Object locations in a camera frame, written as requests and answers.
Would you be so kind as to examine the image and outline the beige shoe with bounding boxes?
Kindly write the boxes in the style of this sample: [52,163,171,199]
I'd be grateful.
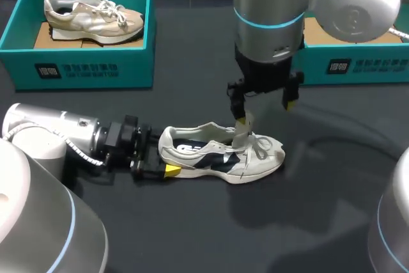
[43,0,145,45]

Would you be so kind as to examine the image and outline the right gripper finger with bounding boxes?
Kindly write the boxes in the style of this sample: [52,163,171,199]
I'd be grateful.
[227,77,253,127]
[281,70,305,111]

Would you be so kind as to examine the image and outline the white and navy shoe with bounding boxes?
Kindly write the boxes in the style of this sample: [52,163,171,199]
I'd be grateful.
[157,112,286,185]

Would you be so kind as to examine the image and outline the white cable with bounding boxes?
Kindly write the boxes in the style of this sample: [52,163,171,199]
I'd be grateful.
[388,26,409,42]
[1,119,106,168]

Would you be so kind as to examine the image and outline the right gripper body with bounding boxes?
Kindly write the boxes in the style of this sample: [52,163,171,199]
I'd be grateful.
[235,44,303,95]

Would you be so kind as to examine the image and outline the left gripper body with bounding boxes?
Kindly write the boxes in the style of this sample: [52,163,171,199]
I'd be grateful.
[102,114,153,168]

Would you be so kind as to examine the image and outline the teal box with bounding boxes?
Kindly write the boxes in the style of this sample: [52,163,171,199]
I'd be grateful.
[292,17,409,87]
[0,0,157,91]

